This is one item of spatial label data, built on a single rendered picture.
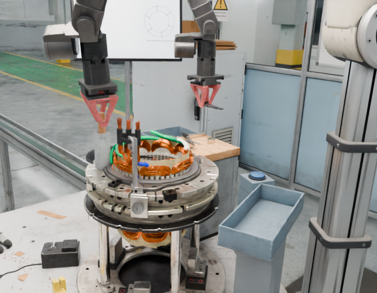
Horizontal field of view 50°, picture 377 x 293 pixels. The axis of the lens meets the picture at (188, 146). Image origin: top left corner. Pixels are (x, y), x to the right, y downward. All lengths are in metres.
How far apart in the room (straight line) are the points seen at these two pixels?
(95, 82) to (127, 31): 1.10
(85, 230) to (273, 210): 0.65
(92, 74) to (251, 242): 0.48
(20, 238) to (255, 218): 0.76
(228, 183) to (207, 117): 2.02
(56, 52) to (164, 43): 1.16
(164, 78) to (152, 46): 1.56
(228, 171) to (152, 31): 0.96
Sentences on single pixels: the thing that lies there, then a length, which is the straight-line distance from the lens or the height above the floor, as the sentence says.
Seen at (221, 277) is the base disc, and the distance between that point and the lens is 1.11.
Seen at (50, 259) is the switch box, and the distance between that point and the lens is 1.20.
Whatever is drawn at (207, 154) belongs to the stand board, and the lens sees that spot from 1.19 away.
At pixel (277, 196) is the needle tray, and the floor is 1.04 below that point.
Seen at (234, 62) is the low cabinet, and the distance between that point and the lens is 3.40.
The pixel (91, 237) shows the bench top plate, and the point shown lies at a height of 0.78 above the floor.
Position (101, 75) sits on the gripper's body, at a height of 1.32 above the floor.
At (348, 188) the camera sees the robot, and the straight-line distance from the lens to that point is 1.07.
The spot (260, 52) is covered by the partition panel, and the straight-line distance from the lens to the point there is 3.56.
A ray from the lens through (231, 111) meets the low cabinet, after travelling 3.47.
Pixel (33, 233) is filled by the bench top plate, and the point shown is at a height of 0.78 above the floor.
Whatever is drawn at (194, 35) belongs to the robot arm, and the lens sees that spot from 1.23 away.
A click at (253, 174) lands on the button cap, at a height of 1.04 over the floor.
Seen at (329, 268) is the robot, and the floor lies 0.84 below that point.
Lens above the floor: 1.45
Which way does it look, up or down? 18 degrees down
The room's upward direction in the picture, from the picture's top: 2 degrees clockwise
